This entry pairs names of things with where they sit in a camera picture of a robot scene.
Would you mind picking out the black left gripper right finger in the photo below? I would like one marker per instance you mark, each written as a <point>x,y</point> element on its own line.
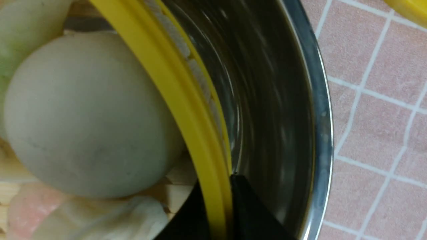
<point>252,220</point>

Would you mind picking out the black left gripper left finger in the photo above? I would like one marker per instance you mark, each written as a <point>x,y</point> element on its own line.
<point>190,222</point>

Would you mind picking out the yellow bamboo steamer basket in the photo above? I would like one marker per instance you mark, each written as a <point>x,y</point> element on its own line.
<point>159,43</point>

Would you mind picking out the yellow woven steamer lid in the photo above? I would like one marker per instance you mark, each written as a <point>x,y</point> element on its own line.
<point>413,10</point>

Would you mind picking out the stainless steel pot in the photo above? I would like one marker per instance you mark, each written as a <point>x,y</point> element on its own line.
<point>265,63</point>

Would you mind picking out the white round bun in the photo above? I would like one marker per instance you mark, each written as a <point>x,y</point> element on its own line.
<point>83,116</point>

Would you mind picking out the pink dumpling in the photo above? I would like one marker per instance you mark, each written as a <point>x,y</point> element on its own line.
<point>29,207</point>

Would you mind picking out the pink checkered tablecloth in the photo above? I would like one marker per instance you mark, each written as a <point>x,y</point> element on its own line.
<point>375,60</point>

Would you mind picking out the green white dumpling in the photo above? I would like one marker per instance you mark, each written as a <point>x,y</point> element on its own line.
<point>26,26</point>

